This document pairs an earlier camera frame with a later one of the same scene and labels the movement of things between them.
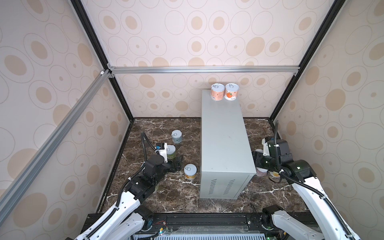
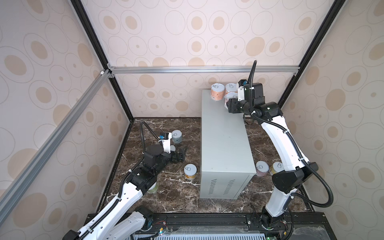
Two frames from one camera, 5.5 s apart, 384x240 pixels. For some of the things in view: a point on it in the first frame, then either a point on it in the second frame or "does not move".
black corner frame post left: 98,46 does not move
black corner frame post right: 336,5 does not move
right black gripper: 257,157 -> 232,105
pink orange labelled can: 217,91 does not move
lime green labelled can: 156,187 does not move
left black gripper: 172,167 -> 181,155
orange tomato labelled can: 231,91 does not move
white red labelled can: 260,172 -> 230,95
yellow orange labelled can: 190,170 does not move
